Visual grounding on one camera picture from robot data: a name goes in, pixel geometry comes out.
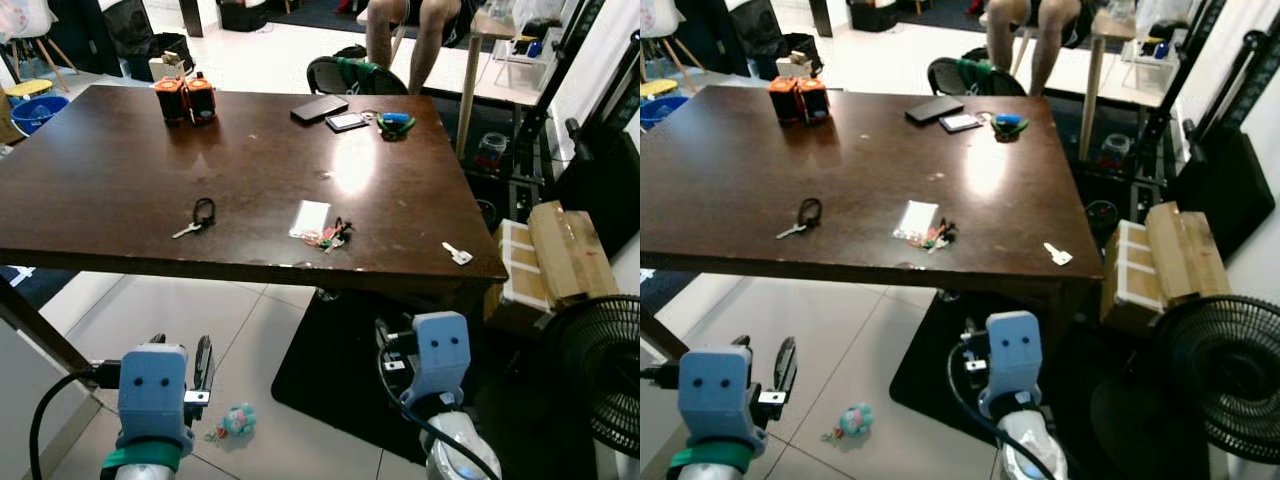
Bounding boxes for key bundle with white tag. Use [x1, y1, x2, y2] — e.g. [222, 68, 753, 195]
[289, 200, 353, 253]
[895, 200, 958, 253]

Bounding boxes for small teal pink toy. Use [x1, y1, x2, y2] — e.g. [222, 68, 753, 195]
[205, 403, 257, 444]
[822, 403, 875, 444]

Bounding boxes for black floor mat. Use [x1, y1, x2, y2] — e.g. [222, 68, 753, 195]
[272, 290, 561, 471]
[888, 290, 1216, 480]

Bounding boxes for black floor fan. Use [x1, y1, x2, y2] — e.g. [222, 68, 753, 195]
[1150, 295, 1280, 466]
[545, 295, 641, 461]

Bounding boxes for white and brown flat box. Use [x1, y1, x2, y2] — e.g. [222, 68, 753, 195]
[495, 220, 556, 323]
[1100, 220, 1166, 326]

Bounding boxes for dark brown wooden table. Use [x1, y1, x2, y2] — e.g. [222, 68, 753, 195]
[640, 85, 1104, 371]
[0, 85, 509, 373]

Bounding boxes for brown cardboard box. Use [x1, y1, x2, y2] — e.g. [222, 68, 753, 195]
[1145, 200, 1233, 301]
[528, 200, 621, 306]

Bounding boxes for black leaning board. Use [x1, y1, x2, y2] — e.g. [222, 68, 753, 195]
[555, 118, 641, 259]
[1175, 118, 1278, 259]

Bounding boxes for glass jar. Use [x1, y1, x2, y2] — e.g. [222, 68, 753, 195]
[1100, 133, 1133, 171]
[475, 132, 508, 171]

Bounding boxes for flat black case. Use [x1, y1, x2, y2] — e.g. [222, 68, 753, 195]
[905, 96, 966, 125]
[291, 95, 350, 125]

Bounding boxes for orange and black battery pack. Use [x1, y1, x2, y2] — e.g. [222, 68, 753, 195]
[184, 72, 218, 127]
[153, 75, 188, 126]
[797, 77, 831, 126]
[768, 75, 801, 124]

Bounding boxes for blue plastic bucket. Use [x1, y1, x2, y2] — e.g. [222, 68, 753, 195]
[10, 95, 71, 136]
[640, 95, 688, 131]

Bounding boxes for black and green backpack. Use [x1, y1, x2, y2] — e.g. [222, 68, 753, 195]
[307, 45, 409, 98]
[927, 47, 1029, 98]

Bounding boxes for light wooden side table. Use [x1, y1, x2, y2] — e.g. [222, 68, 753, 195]
[1078, 10, 1141, 161]
[455, 10, 521, 161]

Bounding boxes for person's bare legs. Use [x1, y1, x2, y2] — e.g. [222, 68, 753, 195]
[365, 0, 471, 96]
[985, 0, 1096, 96]

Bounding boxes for clear plastic storage box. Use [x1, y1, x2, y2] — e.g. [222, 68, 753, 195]
[495, 35, 561, 96]
[1120, 35, 1181, 96]

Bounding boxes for black bag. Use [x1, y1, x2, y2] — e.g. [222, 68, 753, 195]
[100, 0, 196, 81]
[725, 0, 823, 79]

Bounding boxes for white chair with wooden legs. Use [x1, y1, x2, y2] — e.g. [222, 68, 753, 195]
[640, 0, 691, 86]
[0, 0, 76, 91]

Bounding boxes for black metal stand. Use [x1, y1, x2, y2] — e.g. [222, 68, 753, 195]
[1140, 0, 1231, 186]
[510, 0, 606, 216]

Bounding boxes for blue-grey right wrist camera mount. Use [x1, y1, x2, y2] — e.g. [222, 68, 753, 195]
[400, 312, 471, 416]
[985, 312, 1044, 416]

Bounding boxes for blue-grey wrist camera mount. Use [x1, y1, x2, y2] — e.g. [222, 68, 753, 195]
[117, 345, 196, 456]
[400, 312, 471, 416]
[678, 345, 767, 456]
[985, 312, 1044, 416]

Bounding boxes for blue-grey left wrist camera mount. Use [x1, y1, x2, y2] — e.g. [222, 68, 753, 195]
[678, 345, 767, 456]
[117, 345, 196, 456]

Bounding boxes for key with black strap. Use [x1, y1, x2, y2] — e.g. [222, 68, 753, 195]
[775, 198, 823, 241]
[172, 198, 217, 239]

